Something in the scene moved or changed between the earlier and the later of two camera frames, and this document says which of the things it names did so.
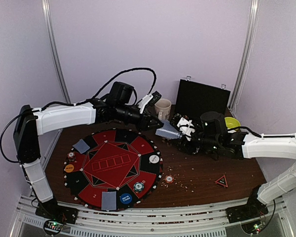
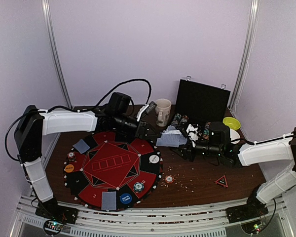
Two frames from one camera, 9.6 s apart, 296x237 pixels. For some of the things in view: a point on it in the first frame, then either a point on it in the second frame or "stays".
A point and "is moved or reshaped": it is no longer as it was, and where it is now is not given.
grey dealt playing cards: (81, 146) stays
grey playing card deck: (167, 131) is moved or reshaped
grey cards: (108, 201) stays
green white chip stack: (138, 187) stays
